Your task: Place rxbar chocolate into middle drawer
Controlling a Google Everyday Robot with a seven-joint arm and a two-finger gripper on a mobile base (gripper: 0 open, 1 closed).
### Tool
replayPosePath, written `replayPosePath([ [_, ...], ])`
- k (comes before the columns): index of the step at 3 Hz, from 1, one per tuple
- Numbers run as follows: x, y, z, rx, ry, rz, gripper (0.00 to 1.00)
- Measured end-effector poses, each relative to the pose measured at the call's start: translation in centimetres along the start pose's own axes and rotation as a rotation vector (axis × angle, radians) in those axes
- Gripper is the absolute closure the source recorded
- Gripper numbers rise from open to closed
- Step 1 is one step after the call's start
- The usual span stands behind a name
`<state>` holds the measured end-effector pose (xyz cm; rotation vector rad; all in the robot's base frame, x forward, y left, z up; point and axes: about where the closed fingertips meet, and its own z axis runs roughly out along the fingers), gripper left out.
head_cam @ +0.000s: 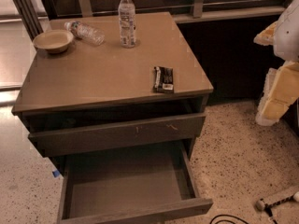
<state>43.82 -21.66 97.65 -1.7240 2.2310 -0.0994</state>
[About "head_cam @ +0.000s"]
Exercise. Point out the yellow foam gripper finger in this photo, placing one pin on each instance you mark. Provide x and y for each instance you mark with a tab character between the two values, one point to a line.
266	36
280	90

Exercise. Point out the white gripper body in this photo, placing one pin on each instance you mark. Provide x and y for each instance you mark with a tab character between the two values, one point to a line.
288	36

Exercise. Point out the black rxbar chocolate wrapper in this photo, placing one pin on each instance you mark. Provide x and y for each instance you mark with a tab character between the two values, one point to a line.
164	80

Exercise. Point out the open lower wooden drawer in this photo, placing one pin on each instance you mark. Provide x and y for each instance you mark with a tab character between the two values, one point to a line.
132	185

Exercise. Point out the brown drawer cabinet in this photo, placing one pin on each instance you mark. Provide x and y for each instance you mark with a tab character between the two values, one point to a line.
87	85

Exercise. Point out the upright clear water bottle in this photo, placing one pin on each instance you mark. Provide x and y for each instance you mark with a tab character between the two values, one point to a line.
126	11

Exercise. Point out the lying clear water bottle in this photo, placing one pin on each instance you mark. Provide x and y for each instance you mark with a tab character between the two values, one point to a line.
85	32

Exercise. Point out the beige round bowl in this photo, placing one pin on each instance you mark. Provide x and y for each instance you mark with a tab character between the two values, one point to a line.
53	41

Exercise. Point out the blue tape piece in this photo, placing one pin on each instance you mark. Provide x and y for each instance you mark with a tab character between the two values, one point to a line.
56	173

